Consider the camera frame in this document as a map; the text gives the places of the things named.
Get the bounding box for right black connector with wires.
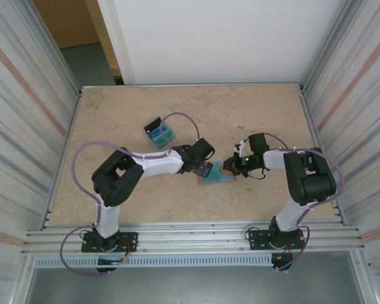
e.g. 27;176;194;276
270;251;295;273

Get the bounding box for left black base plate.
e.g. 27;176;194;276
81;232;139;253

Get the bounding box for left black connector with wires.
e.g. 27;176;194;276
96;255;129;274

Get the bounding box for aluminium front rail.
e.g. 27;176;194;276
21;221;367;256

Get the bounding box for clear acrylic card box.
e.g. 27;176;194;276
143;116;178;151

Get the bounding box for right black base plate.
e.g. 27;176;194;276
248;228;306;251

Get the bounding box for black connector with wires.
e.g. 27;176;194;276
270;251;295;273
96;255;129;274

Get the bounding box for wooden door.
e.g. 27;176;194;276
33;0;123;86

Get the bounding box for blue VIP card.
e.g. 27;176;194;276
148;125;170;137

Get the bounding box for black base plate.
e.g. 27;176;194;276
248;228;306;251
81;232;139;253

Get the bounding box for black card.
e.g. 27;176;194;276
144;116;163;134

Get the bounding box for teal chip card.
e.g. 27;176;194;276
202;161;224;183

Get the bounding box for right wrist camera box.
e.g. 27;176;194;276
234;140;250;158

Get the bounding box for translucent corrugated side panel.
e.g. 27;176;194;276
0;0;83;282
302;0;380;282

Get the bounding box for teal VIP card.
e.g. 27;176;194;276
151;129;175;148

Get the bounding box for white door frame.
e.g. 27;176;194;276
96;0;137;86

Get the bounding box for pink card wallet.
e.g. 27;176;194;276
198;160;238;186

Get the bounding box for grey slotted cable duct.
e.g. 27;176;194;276
34;255;275;269

